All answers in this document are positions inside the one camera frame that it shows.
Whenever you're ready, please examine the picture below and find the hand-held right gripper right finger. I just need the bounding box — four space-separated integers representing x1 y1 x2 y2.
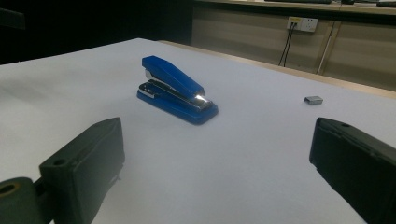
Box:
309 117 396 224

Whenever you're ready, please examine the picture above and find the white table sheet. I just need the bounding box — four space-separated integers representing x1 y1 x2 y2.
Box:
0 37 396 224

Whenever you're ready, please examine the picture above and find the black power cable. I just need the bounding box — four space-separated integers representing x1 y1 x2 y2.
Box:
277 22 293 67
282 22 297 68

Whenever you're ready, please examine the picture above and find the blue stapler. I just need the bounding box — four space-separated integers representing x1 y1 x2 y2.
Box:
135 55 219 126

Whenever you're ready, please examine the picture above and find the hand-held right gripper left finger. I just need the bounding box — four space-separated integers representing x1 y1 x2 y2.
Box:
38 117 126 224

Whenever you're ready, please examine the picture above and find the grey staple strip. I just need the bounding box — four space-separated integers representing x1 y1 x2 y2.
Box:
304 95 324 106

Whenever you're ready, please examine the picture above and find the white wall socket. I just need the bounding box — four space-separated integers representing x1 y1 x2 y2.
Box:
287 16 319 34

